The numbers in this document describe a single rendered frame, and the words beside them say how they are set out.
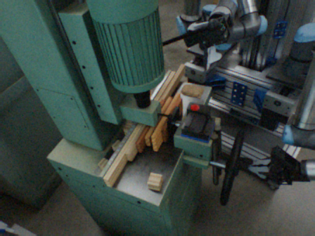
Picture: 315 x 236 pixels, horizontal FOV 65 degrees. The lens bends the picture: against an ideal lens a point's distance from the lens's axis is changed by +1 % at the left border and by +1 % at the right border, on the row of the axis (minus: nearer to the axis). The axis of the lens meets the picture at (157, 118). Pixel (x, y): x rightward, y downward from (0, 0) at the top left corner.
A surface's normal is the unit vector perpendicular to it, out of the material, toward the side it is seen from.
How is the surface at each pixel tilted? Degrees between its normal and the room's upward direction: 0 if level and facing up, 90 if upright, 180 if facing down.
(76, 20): 90
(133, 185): 0
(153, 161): 0
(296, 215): 0
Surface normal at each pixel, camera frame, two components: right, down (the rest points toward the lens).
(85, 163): -0.11, -0.68
